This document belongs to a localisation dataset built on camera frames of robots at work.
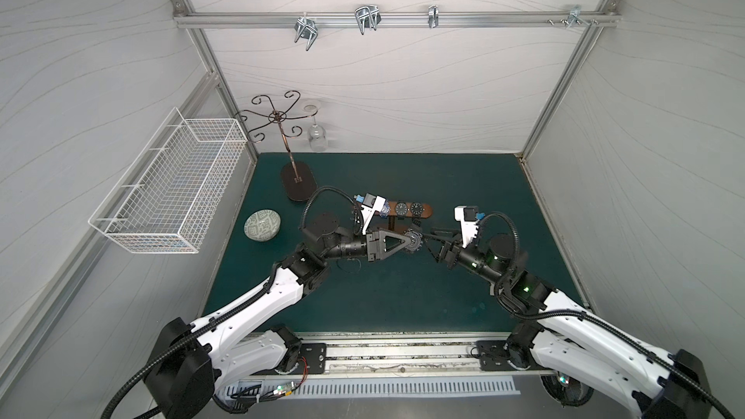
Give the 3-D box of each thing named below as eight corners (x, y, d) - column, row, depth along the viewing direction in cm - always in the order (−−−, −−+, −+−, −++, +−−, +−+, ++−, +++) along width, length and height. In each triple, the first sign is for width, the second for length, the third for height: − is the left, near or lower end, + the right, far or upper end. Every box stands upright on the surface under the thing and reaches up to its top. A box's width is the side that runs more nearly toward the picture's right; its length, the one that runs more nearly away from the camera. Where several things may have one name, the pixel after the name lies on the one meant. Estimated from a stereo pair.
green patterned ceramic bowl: (244, 242, 96) (239, 235, 93) (253, 215, 103) (249, 208, 100) (275, 242, 96) (272, 235, 93) (282, 215, 103) (279, 209, 100)
